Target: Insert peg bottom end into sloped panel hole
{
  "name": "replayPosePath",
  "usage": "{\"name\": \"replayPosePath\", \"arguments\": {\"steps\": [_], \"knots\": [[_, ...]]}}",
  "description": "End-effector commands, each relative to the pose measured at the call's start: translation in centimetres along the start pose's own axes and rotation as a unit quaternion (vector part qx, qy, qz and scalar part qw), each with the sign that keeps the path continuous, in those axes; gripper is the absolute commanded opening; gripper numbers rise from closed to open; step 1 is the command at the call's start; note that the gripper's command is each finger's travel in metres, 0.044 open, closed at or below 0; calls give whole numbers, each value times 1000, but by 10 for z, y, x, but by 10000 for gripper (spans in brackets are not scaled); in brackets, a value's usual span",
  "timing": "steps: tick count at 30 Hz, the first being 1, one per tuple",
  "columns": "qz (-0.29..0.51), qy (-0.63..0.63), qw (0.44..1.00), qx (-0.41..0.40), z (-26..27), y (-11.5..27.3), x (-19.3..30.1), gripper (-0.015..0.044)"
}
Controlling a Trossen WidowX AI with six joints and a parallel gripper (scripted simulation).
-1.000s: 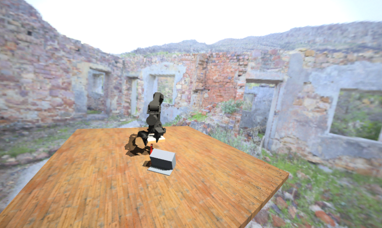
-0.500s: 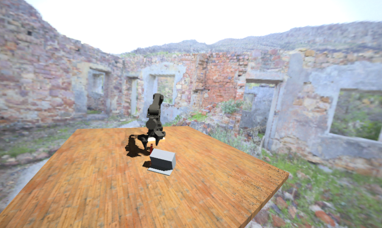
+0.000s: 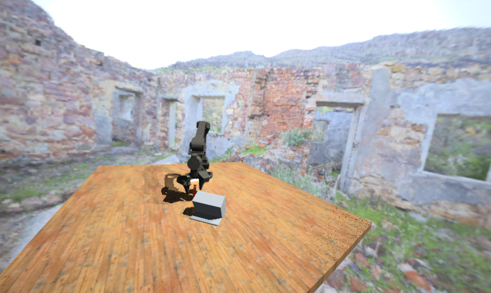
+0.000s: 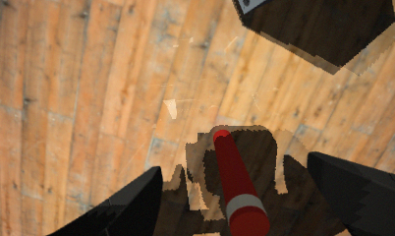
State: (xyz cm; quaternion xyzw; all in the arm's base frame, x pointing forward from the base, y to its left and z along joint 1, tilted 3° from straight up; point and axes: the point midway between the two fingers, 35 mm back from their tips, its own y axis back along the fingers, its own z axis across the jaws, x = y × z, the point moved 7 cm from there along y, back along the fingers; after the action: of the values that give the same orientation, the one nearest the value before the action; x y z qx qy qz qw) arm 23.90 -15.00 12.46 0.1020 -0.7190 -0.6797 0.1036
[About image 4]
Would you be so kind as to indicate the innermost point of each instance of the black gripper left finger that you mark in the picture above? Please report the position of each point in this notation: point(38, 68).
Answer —
point(132, 211)

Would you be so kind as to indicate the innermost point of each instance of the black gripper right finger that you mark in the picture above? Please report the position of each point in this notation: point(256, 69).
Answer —
point(362, 197)

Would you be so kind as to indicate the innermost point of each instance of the light grey square panel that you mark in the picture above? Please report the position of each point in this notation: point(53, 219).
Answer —
point(251, 5)

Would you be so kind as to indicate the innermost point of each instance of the dark red cylindrical peg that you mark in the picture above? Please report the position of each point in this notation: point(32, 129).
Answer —
point(245, 212)

